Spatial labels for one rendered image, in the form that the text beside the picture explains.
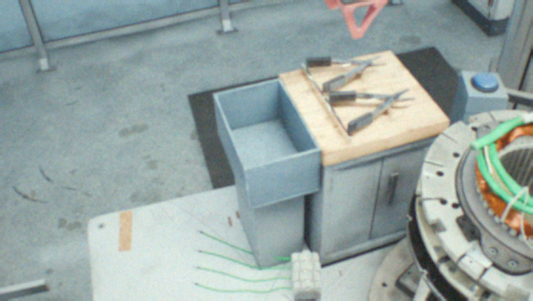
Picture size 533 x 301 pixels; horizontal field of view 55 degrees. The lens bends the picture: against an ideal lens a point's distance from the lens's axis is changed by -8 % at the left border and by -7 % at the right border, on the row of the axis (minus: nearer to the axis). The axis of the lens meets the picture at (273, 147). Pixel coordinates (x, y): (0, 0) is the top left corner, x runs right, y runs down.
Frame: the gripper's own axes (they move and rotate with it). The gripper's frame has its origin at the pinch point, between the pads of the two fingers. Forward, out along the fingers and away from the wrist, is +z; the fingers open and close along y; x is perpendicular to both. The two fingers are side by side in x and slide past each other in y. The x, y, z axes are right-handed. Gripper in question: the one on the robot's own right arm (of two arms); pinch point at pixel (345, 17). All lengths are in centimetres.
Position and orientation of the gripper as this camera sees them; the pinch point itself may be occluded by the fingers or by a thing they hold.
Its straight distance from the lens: 81.2
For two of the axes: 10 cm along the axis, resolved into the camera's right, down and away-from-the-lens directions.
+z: 0.5, 6.9, 7.3
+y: 3.3, 6.8, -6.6
